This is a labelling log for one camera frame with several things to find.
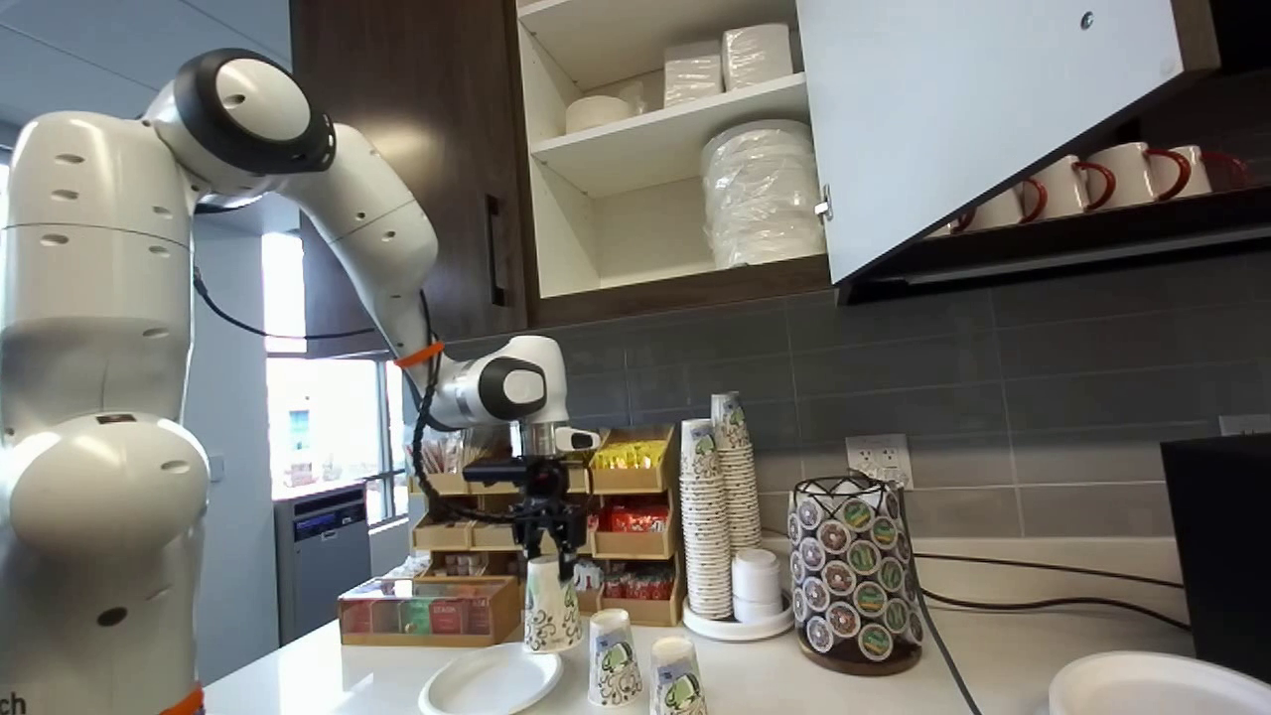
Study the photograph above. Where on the tall patterned paper cup stack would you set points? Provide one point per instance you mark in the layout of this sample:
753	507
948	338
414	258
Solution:
703	522
736	463

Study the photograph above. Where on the white bowl stack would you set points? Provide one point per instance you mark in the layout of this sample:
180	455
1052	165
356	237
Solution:
604	112

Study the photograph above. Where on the steel dishwasher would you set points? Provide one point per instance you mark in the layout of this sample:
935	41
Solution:
322	563

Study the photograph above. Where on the black coffee machine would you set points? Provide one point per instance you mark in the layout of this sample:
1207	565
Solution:
1226	556

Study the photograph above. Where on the dark mug shelf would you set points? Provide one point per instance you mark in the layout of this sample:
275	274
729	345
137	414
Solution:
1059	253

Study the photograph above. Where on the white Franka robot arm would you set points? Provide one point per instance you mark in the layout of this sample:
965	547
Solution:
92	265

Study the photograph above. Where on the white open cabinet shelving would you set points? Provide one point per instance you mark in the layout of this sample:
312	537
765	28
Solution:
621	199

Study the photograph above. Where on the white open cabinet door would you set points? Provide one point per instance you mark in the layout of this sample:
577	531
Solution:
978	119

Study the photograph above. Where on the wooden tea bag box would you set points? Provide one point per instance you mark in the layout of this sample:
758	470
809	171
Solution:
429	614

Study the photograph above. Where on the large white foam plate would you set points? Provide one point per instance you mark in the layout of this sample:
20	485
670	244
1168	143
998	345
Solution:
1153	687

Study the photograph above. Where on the white round cup tray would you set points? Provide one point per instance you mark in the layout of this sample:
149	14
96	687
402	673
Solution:
736	629

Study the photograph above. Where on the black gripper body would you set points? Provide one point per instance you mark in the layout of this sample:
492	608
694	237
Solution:
541	495

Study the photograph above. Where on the round coffee pod carousel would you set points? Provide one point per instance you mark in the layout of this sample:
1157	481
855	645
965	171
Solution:
855	582

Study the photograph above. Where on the plastic wrapped plate stack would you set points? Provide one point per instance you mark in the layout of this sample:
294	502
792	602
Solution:
758	193

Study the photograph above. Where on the small white foam plate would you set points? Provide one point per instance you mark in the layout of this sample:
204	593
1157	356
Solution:
490	675

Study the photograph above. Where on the dark wood cabinet door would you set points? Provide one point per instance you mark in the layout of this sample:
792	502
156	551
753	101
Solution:
398	79

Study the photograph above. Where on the white cup lid stack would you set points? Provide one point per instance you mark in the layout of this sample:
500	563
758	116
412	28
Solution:
756	582

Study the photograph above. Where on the wooden condiment organizer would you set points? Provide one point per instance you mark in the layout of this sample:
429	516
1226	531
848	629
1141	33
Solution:
634	516

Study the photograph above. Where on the white wall outlet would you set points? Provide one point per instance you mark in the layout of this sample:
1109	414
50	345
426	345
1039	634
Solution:
878	463

